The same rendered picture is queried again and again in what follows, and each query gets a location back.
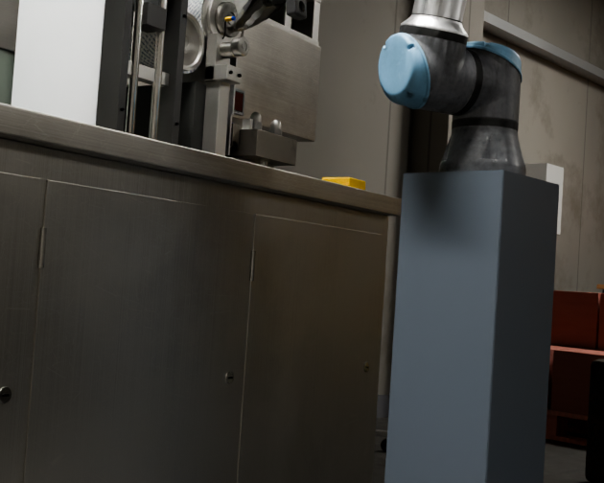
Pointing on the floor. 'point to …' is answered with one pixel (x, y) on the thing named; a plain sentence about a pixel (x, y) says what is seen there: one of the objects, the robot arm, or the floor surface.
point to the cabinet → (171, 327)
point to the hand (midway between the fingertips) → (243, 27)
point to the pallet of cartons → (574, 359)
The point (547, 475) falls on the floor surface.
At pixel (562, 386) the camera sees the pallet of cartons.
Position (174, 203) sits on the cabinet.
